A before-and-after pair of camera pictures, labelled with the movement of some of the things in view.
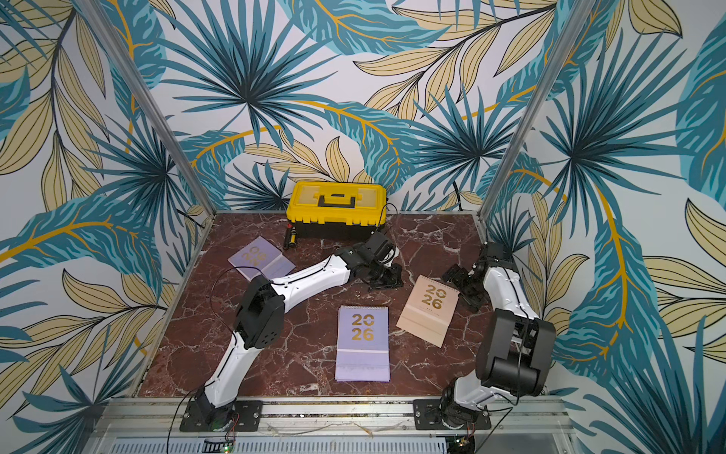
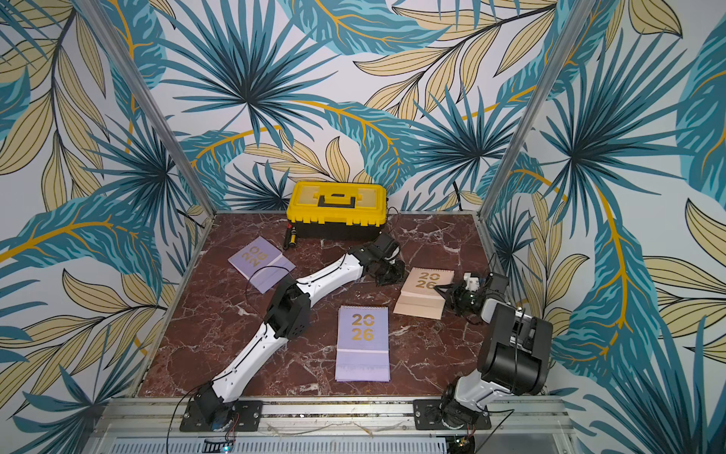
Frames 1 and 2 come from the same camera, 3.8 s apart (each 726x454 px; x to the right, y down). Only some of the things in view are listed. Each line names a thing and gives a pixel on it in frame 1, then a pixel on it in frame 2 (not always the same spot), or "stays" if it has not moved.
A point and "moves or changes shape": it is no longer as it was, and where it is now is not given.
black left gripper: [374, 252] stays
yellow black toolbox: [325, 209] stays
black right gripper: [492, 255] → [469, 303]
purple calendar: [363, 346] stays
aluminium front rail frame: [344, 426] stays
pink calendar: [429, 310] moves or changes shape
